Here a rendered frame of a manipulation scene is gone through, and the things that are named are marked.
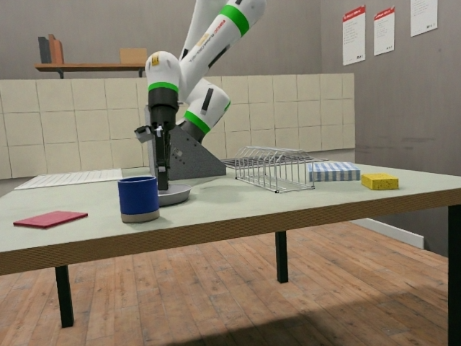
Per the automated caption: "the blue mug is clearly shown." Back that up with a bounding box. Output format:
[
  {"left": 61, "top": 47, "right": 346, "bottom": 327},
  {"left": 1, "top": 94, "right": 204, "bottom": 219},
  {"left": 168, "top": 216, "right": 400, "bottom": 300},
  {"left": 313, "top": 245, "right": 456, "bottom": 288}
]
[{"left": 117, "top": 176, "right": 160, "bottom": 223}]

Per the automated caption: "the cream tiled wall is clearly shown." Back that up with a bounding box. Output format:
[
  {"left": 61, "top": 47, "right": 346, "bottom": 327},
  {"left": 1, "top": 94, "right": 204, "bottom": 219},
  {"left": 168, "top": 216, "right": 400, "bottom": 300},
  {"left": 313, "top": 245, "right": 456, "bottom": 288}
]
[{"left": 0, "top": 74, "right": 355, "bottom": 197}]

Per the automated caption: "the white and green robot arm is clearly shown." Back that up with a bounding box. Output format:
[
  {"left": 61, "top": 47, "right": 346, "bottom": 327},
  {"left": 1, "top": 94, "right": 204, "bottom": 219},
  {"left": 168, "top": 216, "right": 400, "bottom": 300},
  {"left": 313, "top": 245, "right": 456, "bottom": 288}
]
[{"left": 146, "top": 0, "right": 267, "bottom": 145}]

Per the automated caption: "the blue and white checkered towel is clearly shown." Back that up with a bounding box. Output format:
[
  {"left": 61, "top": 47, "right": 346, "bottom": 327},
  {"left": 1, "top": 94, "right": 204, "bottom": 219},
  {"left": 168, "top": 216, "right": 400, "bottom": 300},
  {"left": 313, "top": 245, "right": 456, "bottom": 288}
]
[{"left": 307, "top": 162, "right": 360, "bottom": 182}]

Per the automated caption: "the yellow sponge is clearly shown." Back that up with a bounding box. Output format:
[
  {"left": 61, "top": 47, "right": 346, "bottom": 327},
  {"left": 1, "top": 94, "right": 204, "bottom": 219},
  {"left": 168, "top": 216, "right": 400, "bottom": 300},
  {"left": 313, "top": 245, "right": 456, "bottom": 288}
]
[{"left": 362, "top": 173, "right": 399, "bottom": 190}]

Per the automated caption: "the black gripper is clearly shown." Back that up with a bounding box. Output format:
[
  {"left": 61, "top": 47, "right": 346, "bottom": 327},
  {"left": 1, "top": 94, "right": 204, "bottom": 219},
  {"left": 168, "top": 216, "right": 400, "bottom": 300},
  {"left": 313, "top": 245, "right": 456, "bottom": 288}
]
[{"left": 151, "top": 106, "right": 176, "bottom": 190}]

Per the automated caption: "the white ribbed draining mat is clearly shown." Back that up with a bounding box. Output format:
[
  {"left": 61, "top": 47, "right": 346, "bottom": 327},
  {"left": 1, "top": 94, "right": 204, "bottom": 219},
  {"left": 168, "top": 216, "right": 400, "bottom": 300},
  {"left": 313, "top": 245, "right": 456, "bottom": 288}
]
[{"left": 14, "top": 168, "right": 122, "bottom": 191}]

